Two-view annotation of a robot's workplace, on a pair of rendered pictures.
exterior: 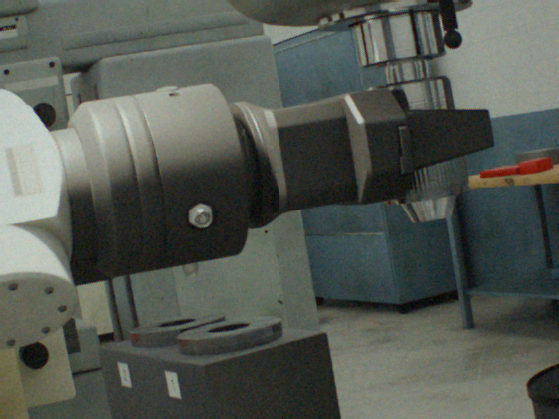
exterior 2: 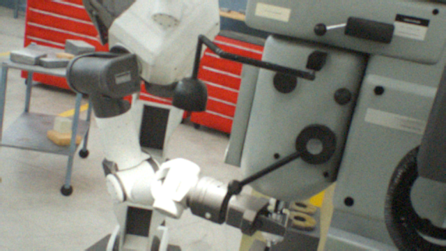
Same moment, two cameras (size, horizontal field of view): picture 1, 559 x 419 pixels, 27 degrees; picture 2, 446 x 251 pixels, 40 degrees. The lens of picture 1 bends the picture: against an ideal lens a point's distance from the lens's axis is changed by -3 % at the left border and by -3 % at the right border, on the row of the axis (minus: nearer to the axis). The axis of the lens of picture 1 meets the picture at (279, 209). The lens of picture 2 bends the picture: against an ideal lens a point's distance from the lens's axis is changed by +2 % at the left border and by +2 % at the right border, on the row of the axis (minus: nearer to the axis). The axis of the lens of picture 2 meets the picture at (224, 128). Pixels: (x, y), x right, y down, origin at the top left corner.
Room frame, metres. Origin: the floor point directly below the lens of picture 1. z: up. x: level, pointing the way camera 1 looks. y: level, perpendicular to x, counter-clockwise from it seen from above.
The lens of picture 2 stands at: (-0.37, -0.67, 1.74)
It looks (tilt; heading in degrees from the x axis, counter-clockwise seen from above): 16 degrees down; 37
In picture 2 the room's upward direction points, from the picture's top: 11 degrees clockwise
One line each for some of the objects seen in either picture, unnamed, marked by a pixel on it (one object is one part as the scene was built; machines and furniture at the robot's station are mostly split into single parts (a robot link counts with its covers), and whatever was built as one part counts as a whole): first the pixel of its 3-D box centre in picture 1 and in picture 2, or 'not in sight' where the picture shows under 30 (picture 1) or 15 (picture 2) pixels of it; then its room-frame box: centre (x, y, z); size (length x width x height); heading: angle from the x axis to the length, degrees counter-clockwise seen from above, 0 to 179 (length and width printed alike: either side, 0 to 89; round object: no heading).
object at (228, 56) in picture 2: not in sight; (265, 65); (0.47, -0.09, 1.58); 0.17 x 0.01 x 0.01; 110
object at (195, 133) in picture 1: (257, 168); (235, 209); (0.61, 0.01, 1.24); 0.13 x 0.12 x 0.10; 17
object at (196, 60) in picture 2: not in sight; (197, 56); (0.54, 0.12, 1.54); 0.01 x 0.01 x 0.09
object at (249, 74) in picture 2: not in sight; (244, 115); (0.59, 0.02, 1.45); 0.04 x 0.04 x 0.21; 24
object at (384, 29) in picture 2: not in sight; (352, 30); (0.54, -0.20, 1.66); 0.12 x 0.04 x 0.04; 114
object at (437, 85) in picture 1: (409, 91); (277, 211); (0.64, -0.08, 1.26); 0.05 x 0.05 x 0.01
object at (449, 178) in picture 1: (419, 148); (274, 225); (0.64, -0.08, 1.23); 0.05 x 0.05 x 0.05
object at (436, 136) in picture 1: (440, 135); (270, 227); (0.61, -0.09, 1.24); 0.06 x 0.02 x 0.03; 107
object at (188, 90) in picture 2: not in sight; (191, 92); (0.54, 0.12, 1.47); 0.07 x 0.07 x 0.06
